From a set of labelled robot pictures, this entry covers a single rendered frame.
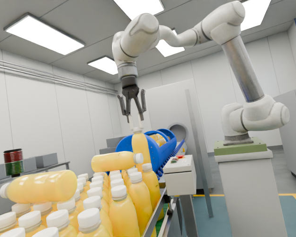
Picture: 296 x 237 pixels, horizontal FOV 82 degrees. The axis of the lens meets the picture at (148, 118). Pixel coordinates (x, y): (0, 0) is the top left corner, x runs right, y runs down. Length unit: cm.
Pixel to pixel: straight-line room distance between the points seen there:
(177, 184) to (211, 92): 565
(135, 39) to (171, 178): 51
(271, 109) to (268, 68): 531
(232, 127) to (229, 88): 497
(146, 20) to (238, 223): 125
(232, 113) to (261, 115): 19
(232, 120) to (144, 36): 84
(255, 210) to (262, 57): 557
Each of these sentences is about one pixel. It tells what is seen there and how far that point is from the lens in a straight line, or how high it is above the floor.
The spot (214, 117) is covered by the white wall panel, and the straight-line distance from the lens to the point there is 614.
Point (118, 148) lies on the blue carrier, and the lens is 108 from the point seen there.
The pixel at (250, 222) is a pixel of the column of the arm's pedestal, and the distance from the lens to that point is 139.
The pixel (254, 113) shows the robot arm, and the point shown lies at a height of 123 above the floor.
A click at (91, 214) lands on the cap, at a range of 37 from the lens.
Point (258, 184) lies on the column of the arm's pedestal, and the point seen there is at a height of 80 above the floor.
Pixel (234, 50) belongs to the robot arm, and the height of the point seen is 159.
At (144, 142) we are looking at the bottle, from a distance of 75.
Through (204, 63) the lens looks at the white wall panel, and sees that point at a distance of 643.
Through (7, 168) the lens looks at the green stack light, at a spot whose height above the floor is 119.
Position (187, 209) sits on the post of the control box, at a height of 91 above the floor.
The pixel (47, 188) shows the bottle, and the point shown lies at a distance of 48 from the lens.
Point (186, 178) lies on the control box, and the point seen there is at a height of 106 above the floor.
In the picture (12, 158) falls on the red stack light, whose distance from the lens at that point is 89.
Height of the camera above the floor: 124
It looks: 4 degrees up
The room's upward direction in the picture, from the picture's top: 10 degrees counter-clockwise
